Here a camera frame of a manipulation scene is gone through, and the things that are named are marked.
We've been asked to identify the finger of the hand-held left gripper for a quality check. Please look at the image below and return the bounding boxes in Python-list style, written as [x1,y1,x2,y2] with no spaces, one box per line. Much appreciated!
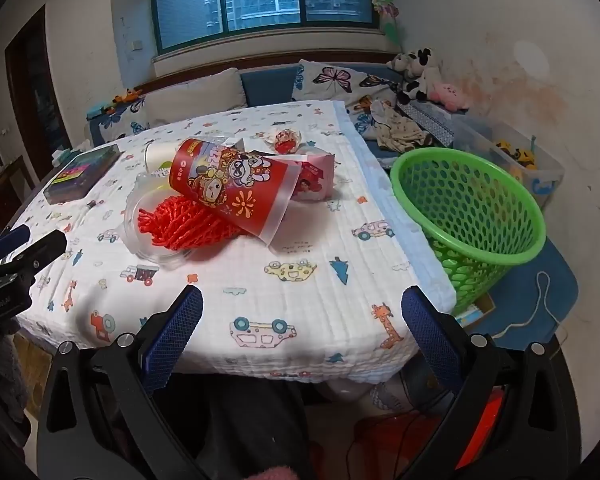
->
[0,230,67,282]
[0,225,32,263]

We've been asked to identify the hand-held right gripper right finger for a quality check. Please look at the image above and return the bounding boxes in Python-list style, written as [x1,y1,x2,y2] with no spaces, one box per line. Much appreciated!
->
[401,285,581,480]

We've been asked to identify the clear plastic container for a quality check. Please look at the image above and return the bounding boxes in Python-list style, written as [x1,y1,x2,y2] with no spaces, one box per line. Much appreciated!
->
[124,172,197,272]

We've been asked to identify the white paper cup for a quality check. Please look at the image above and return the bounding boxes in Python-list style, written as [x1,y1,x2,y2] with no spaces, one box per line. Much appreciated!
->
[144,141,182,174]

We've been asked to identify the blue butterfly print pillow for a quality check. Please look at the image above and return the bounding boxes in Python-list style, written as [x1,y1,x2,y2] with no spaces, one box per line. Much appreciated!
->
[87,97,152,147]

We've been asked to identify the window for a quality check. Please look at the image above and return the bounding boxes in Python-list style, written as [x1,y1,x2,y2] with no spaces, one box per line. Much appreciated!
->
[150,0,381,54]

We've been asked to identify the clear plastic storage box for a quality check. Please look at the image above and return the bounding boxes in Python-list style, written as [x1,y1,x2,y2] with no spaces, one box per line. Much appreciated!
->
[450,115,565,211]

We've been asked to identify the person's dark trousers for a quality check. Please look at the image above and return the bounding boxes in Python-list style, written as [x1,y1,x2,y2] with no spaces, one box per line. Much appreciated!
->
[155,374,333,480]

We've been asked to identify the pink plush toy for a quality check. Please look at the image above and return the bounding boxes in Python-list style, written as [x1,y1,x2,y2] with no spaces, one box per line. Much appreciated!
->
[429,82,471,112]

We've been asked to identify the beige printed garment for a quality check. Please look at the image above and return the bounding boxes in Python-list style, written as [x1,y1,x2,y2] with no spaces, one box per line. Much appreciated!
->
[370,100,434,154]

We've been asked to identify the black and white plush cow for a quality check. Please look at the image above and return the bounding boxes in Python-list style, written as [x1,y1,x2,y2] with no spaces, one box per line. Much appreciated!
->
[387,47,447,106]

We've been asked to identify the small round red-white wrapper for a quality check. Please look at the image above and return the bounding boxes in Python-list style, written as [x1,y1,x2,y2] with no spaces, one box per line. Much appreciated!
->
[266,129,301,155]

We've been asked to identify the dark colourful box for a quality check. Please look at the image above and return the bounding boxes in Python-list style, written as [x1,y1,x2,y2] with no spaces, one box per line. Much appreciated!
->
[45,144,121,205]

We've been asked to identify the dark wooden door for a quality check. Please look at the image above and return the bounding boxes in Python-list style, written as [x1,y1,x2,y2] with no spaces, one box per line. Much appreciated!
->
[5,4,74,182]

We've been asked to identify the pink carton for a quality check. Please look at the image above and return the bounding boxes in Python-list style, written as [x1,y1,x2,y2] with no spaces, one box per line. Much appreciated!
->
[292,152,337,202]

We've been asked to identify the orange plush toy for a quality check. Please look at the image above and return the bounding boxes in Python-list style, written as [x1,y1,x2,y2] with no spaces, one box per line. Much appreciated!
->
[111,88,144,106]

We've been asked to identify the paper pinwheel decoration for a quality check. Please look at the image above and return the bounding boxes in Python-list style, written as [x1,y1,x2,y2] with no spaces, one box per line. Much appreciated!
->
[371,0,406,46]

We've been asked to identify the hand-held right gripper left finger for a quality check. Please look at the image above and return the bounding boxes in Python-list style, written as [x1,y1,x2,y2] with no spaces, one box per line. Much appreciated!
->
[36,284,204,480]

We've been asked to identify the printed white blanket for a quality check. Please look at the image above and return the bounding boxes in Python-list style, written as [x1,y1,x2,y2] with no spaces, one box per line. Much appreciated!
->
[17,100,457,386]

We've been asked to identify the red foam net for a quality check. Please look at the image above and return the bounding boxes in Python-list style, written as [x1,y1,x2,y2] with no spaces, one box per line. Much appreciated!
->
[137,195,246,252]

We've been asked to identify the white cord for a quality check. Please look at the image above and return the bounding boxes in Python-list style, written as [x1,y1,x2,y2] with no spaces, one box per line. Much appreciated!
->
[495,270,571,341]

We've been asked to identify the beige cushion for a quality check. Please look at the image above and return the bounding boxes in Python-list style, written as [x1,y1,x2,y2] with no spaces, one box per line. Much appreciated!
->
[142,67,249,127]

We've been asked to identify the grey patterned cushion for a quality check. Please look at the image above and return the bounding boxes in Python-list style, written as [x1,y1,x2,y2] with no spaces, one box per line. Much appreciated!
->
[409,101,456,149]

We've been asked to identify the pink fuzzy slipper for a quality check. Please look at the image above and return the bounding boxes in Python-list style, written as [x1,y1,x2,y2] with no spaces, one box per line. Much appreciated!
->
[249,466,302,480]

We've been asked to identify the green plastic basket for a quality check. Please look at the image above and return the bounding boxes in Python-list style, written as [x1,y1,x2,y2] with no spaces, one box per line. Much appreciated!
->
[390,147,547,316]

